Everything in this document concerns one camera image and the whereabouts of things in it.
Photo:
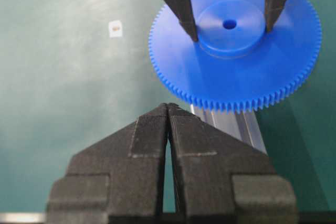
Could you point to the large blue plastic gear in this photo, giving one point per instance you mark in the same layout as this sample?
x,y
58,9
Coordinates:
x,y
287,54

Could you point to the silver aluminium extrusion rail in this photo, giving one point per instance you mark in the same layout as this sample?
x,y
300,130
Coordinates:
x,y
231,127

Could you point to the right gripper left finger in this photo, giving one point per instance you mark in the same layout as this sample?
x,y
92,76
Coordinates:
x,y
119,179

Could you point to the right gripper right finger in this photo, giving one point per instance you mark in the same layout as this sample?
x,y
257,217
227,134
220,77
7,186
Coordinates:
x,y
220,179

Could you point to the small white paper tag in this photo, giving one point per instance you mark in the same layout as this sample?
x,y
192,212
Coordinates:
x,y
115,29

